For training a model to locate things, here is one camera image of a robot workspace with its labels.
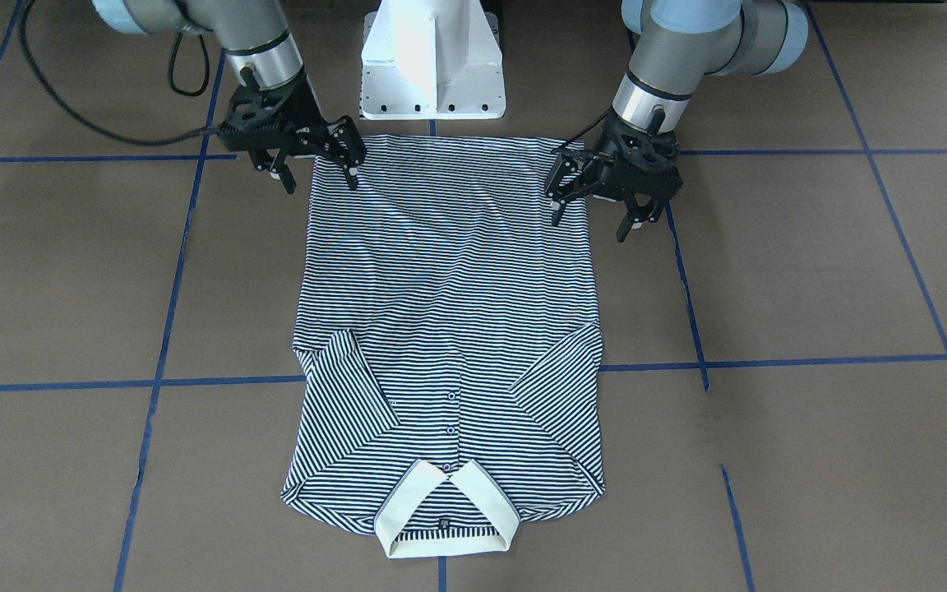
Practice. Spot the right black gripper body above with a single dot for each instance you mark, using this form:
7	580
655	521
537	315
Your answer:
307	113

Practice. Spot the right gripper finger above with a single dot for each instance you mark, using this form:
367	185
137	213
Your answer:
346	148
276	166

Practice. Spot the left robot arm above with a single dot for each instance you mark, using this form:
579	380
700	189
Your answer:
678	43

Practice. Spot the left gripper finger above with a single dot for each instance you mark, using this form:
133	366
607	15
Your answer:
568	180
637	215

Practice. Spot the brown paper table cover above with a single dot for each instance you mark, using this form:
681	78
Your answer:
773	400

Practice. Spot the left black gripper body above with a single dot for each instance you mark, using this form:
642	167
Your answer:
602	164

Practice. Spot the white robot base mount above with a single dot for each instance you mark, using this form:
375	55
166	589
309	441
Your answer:
432	60

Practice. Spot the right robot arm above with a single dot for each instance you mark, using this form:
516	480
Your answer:
254	35

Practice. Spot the navy white striped polo shirt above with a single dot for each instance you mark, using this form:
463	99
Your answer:
450	340

